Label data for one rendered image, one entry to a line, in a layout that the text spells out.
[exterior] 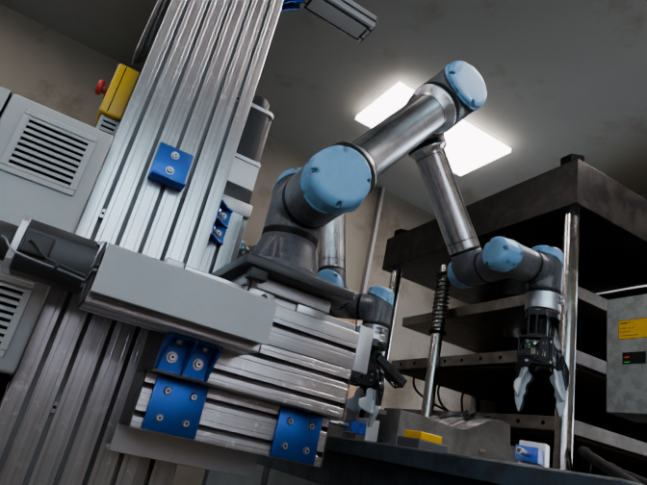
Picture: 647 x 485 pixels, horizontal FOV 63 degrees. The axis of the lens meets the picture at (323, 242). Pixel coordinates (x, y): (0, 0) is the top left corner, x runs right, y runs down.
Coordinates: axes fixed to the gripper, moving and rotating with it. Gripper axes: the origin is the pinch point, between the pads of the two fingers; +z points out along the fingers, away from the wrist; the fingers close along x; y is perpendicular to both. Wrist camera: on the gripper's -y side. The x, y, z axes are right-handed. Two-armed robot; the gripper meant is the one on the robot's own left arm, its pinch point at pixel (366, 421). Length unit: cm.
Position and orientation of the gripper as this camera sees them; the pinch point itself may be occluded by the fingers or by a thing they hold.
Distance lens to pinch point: 142.6
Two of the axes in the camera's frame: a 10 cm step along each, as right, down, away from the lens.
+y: -8.8, -3.4, -3.4
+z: -2.0, 9.1, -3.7
